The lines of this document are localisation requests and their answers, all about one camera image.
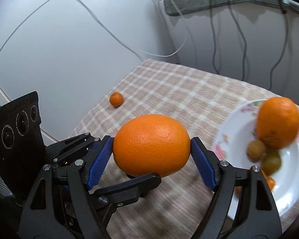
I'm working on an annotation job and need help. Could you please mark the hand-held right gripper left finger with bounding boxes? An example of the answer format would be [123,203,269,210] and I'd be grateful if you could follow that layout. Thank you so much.
[19,136,115,239]

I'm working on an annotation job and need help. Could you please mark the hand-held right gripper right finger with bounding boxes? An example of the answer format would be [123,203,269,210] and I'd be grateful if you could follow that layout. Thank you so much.
[191,137,282,239]

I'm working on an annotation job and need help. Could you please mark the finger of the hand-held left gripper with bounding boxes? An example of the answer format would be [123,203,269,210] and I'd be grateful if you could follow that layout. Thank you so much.
[45,132,102,167]
[88,173,162,229]

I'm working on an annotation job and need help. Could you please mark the white floral plate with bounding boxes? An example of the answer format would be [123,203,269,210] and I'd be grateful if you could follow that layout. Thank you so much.
[211,99,299,221]

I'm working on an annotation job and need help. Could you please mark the large oval orange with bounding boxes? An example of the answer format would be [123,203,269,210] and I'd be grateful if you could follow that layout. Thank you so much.
[113,114,191,178]

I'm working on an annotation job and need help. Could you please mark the small olive-brown fruit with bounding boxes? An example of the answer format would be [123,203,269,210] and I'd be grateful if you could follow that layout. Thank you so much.
[247,139,267,162]

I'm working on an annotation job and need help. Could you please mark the mandarin with stem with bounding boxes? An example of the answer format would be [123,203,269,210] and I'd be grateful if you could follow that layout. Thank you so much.
[260,169,276,192]

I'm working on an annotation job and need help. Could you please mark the large olive-green fruit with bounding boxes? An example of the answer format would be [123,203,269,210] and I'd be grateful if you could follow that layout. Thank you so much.
[261,150,282,176]

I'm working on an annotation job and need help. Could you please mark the large round orange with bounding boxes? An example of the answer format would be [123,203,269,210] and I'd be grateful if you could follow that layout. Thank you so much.
[256,97,299,150]

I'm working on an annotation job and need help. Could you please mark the small mandarin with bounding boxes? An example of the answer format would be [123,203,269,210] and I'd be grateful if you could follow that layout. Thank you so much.
[109,92,124,107]

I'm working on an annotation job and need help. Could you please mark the beige checked tablecloth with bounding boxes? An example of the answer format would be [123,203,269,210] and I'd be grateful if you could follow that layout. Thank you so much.
[68,58,299,239]

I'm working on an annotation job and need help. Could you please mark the white cabinet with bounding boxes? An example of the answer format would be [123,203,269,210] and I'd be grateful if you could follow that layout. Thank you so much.
[0,0,170,142]

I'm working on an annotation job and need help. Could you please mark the long white cable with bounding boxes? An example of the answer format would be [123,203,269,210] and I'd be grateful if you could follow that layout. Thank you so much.
[65,0,189,57]

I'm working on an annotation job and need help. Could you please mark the black cable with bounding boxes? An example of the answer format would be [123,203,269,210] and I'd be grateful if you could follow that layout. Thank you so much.
[209,0,221,74]
[228,0,248,81]
[268,11,289,91]

